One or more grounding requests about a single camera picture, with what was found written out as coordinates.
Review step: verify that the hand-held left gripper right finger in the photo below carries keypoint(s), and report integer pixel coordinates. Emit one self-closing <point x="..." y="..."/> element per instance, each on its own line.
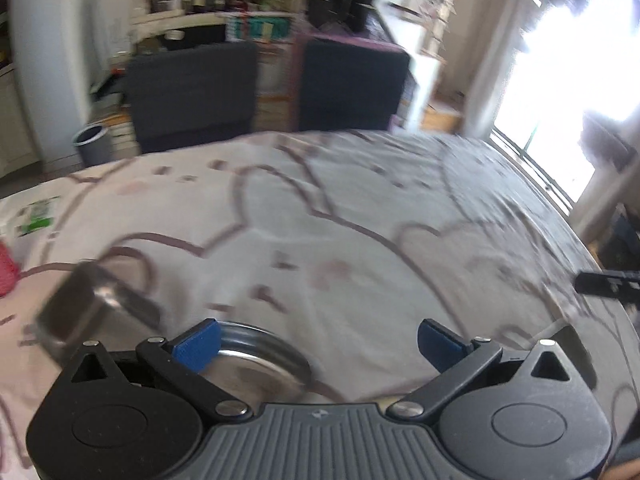
<point x="440" y="345"/>

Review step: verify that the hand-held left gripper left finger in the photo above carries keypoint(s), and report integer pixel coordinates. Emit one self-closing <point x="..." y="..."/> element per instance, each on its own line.
<point x="197" y="347"/>

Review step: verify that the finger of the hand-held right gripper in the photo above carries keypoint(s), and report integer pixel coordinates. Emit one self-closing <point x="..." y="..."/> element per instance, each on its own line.
<point x="605" y="284"/>

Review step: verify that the round steel bowl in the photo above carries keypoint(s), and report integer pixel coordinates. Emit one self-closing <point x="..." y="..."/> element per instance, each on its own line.
<point x="265" y="360"/>

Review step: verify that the rectangular steel pan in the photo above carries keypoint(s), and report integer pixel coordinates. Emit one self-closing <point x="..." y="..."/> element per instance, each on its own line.
<point x="85" y="305"/>

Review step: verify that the balcony railing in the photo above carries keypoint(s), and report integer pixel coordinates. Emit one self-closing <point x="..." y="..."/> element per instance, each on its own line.
<point x="535" y="167"/>

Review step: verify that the cat print tablecloth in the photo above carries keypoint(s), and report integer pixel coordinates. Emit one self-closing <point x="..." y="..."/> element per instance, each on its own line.
<point x="325" y="220"/>

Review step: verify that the red drink bottle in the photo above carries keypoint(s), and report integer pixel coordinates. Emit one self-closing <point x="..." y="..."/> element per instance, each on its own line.
<point x="6" y="272"/>

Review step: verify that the green packet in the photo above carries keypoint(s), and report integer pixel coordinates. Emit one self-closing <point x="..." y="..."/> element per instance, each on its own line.
<point x="36" y="216"/>

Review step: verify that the grey trash bin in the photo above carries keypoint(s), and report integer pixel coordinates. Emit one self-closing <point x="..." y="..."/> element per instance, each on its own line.
<point x="91" y="144"/>

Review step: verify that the dark grey dining chair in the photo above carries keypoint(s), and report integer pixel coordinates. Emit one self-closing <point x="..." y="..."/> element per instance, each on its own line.
<point x="192" y="95"/>
<point x="352" y="87"/>

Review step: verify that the beige curtain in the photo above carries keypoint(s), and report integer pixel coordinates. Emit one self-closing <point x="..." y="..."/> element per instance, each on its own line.
<point x="495" y="50"/>

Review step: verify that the teal sign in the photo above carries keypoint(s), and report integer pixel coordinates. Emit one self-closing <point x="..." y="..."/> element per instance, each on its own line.
<point x="257" y="29"/>

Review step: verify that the cluttered storage shelf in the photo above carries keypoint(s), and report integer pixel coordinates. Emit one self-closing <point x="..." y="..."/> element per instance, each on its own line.
<point x="175" y="0"/>

